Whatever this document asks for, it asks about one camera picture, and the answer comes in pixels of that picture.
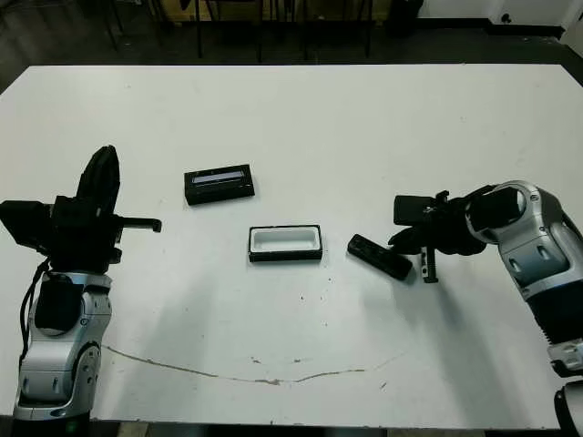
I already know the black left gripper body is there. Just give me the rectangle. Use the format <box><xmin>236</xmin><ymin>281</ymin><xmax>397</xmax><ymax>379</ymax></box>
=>
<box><xmin>45</xmin><ymin>195</ymin><xmax>163</xmax><ymax>275</ymax></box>

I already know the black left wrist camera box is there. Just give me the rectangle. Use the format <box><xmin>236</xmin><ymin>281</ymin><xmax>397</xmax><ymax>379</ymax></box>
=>
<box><xmin>0</xmin><ymin>199</ymin><xmax>56</xmax><ymax>250</ymax></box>

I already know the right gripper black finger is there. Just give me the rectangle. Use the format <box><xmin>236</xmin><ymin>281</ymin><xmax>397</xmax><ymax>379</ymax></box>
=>
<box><xmin>394</xmin><ymin>237</ymin><xmax>424</xmax><ymax>258</ymax></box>
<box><xmin>386</xmin><ymin>226</ymin><xmax>423</xmax><ymax>249</ymax></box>

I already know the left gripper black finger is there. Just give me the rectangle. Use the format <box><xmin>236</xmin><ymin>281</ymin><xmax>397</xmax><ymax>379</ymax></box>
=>
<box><xmin>75</xmin><ymin>145</ymin><xmax>108</xmax><ymax>213</ymax></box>
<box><xmin>105</xmin><ymin>145</ymin><xmax>122</xmax><ymax>217</ymax></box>

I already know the black phone-like camera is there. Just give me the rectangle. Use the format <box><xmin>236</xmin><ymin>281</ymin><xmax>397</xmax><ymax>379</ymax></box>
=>
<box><xmin>346</xmin><ymin>233</ymin><xmax>414</xmax><ymax>284</ymax></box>

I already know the black box base white insert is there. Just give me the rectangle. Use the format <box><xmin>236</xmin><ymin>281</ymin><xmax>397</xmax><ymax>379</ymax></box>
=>
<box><xmin>248</xmin><ymin>223</ymin><xmax>325</xmax><ymax>264</ymax></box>

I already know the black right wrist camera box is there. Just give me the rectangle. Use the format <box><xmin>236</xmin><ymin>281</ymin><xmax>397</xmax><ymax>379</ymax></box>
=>
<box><xmin>394</xmin><ymin>194</ymin><xmax>434</xmax><ymax>225</ymax></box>

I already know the black box lid silver strip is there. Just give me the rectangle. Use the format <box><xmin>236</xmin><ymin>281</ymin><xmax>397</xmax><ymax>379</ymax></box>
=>
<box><xmin>183</xmin><ymin>166</ymin><xmax>256</xmax><ymax>207</ymax></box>

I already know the black trash bin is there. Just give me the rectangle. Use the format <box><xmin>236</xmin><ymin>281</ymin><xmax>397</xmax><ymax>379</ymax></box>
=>
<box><xmin>386</xmin><ymin>0</ymin><xmax>427</xmax><ymax>38</ymax></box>

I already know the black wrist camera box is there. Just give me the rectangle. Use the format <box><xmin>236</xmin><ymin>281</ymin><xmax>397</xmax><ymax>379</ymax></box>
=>
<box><xmin>394</xmin><ymin>194</ymin><xmax>434</xmax><ymax>225</ymax></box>
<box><xmin>0</xmin><ymin>199</ymin><xmax>56</xmax><ymax>250</ymax></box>

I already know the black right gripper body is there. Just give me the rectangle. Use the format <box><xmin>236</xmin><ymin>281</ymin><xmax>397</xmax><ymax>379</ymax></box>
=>
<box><xmin>416</xmin><ymin>190</ymin><xmax>487</xmax><ymax>284</ymax></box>

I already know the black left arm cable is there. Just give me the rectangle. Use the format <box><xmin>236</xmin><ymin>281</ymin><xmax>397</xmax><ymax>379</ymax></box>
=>
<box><xmin>17</xmin><ymin>259</ymin><xmax>52</xmax><ymax>361</ymax></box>

